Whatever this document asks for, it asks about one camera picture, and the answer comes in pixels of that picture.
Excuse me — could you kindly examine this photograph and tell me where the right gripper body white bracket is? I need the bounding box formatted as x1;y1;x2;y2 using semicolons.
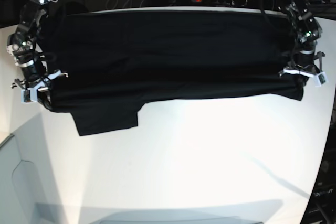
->
10;70;69;95

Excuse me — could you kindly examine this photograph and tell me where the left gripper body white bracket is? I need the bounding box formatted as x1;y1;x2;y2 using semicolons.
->
279;50;325;81

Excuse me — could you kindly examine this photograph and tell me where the white power strip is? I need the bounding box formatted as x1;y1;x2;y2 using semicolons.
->
186;0;248;7

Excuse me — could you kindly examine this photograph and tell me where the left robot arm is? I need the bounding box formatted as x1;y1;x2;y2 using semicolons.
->
260;0;328;87

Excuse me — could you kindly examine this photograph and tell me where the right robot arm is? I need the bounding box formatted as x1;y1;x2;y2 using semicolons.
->
7;0;68;110

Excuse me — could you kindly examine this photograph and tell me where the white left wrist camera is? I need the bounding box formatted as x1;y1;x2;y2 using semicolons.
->
314;72;328;87

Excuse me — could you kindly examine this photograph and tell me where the black T-shirt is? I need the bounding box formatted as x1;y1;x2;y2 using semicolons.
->
38;11;303;136

